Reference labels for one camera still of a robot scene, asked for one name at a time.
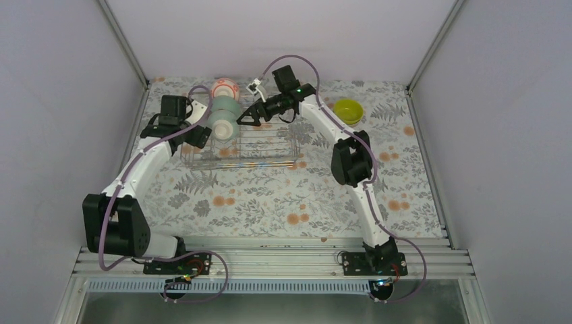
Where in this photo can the grey slotted cable duct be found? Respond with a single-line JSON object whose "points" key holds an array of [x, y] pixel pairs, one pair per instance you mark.
{"points": [[234, 286]]}

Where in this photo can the aluminium rail frame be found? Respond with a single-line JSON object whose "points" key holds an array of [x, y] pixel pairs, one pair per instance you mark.
{"points": [[318, 258]]}

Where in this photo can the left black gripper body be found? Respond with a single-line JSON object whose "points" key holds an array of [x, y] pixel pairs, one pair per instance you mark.
{"points": [[194, 140]]}

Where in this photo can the wire dish rack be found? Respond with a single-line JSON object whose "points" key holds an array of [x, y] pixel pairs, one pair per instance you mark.
{"points": [[272, 144]]}

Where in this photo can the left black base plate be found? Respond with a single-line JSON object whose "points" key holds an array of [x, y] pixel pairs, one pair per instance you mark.
{"points": [[197, 263]]}

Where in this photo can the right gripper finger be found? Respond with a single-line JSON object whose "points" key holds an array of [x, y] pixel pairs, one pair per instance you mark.
{"points": [[254, 110], [248, 118]]}

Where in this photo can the floral tablecloth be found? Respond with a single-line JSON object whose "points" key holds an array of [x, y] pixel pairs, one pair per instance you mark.
{"points": [[304, 199]]}

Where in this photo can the yellow green bowl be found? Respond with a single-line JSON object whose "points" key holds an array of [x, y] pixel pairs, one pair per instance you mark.
{"points": [[348, 110]]}

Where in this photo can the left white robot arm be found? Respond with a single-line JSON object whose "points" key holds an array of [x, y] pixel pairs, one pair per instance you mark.
{"points": [[114, 221]]}

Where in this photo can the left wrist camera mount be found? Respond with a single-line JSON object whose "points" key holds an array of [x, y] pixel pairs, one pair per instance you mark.
{"points": [[195, 112]]}

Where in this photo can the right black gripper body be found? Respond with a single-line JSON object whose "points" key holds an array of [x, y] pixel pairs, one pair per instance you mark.
{"points": [[276, 110]]}

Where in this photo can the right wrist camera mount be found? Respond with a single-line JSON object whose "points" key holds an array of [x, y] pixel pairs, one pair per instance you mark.
{"points": [[256, 89]]}

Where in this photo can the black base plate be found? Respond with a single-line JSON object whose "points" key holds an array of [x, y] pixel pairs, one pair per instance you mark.
{"points": [[360, 264], [197, 263]]}

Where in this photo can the red patterned white bowl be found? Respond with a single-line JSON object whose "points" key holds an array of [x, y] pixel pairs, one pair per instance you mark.
{"points": [[225, 87]]}

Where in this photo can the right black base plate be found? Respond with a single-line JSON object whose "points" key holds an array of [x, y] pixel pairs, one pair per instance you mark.
{"points": [[360, 264]]}

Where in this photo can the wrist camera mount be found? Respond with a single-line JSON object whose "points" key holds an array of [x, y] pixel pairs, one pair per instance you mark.
{"points": [[195, 112], [256, 89]]}

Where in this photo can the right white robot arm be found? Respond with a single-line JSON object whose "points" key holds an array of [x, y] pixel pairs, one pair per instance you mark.
{"points": [[353, 164]]}

